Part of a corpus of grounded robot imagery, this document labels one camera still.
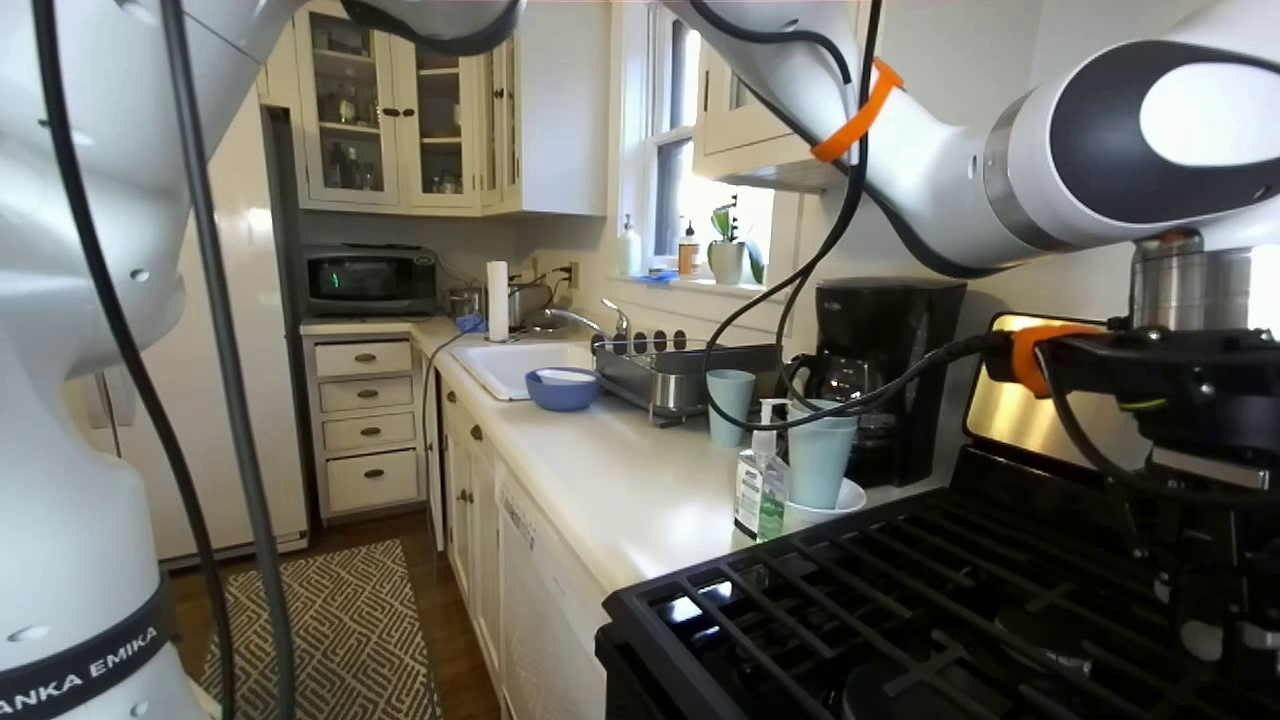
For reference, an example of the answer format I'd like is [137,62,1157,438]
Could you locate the white base cabinet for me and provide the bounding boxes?
[427,348,619,720]

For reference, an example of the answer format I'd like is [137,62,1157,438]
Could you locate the black gas stove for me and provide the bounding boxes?
[592,312,1280,720]

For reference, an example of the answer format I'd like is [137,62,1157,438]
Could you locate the orange soap bottle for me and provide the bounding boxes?
[673,216,703,281]

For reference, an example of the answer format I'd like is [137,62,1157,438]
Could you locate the black microwave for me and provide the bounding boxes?
[295,240,442,320]

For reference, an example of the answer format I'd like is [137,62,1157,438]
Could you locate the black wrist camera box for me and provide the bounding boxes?
[1050,329,1280,462]

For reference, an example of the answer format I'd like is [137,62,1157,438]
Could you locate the black coffee maker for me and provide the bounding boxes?
[797,271,971,490]

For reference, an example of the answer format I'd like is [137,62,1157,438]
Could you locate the white sink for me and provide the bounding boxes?
[447,337,601,408]

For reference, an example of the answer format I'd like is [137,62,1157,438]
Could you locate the orange cable tie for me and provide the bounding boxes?
[807,52,907,167]
[1006,315,1110,405]

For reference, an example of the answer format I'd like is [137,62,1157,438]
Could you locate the white refrigerator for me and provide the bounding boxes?
[70,87,311,568]

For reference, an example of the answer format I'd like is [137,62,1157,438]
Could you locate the white framed window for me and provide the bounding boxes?
[607,0,807,320]

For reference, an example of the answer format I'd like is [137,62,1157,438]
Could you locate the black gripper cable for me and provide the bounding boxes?
[698,0,1032,438]

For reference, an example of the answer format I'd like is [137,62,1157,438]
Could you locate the white glass door wall cabinet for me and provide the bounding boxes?
[287,0,612,218]

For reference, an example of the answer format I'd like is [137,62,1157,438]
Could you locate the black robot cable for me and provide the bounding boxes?
[155,0,303,720]
[29,0,240,720]

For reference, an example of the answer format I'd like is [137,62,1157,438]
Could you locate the light blue cup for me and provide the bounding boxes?
[785,405,858,511]

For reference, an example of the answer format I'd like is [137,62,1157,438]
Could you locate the narrow white glass wall cabinet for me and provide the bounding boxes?
[686,36,862,192]

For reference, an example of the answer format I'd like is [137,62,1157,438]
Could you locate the white soap bottle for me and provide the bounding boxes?
[612,211,648,285]

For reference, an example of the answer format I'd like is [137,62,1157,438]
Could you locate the blue bowl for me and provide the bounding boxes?
[518,362,603,415]

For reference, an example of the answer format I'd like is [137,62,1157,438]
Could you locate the plant in white pot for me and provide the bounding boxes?
[698,197,772,287]

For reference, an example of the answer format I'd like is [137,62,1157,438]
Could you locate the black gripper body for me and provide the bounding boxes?
[1140,446,1280,596]

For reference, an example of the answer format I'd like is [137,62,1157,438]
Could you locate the white drawer unit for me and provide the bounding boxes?
[299,315,438,529]

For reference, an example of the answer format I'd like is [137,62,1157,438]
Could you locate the teal cup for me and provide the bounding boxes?
[698,368,761,450]

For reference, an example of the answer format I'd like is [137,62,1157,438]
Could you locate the patterned grey rug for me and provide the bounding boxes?
[195,536,447,720]

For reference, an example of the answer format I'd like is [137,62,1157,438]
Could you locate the green hand sanitizer bottle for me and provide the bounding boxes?
[726,397,797,542]

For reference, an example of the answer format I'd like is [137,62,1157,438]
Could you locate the white paper towel roll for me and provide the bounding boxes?
[478,255,514,343]

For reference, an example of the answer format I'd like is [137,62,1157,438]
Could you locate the chrome faucet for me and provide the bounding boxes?
[534,292,640,339]

